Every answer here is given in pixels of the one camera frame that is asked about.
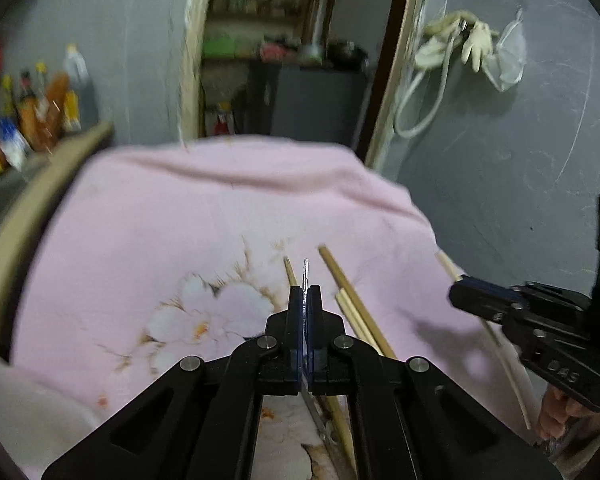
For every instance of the red cloth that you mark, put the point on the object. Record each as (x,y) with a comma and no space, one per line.
(280,52)

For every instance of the wooden door frame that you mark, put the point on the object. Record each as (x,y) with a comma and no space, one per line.
(395,85)

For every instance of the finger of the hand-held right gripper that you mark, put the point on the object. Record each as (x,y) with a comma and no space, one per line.
(485,305)
(555,300)

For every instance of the clear plastic bag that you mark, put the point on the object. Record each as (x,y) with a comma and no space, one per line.
(510,55)

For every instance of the dark metal bowl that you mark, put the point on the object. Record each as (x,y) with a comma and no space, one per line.
(347,54)

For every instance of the pink floral cloth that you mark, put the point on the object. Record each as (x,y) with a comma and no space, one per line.
(180,220)

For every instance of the person's right hand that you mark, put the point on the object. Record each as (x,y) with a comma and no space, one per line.
(555,412)

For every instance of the thin metal utensil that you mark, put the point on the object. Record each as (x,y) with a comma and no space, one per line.
(306,272)

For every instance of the white rubber gloves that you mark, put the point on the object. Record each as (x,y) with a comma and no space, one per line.
(475,40)

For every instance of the red bottle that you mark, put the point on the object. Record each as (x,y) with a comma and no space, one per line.
(224,120)

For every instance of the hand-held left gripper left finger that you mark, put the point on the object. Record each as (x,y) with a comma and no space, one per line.
(296,330)

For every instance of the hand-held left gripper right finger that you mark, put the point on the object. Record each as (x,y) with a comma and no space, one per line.
(316,330)

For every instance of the wooden chopstick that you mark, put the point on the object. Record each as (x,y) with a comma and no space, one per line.
(290,271)
(449,266)
(345,285)
(352,320)

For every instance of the row of sauce bottles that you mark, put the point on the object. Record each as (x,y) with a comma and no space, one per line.
(7,95)

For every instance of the wooden pantry shelves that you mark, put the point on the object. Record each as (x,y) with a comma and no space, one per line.
(240,5)

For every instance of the orange chili packet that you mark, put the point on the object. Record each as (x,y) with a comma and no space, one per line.
(50,110)

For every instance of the grey cabinet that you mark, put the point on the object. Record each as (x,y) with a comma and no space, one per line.
(310,100)

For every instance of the white and blue bag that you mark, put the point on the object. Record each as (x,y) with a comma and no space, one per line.
(14,142)

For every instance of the green box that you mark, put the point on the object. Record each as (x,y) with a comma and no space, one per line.
(219,46)

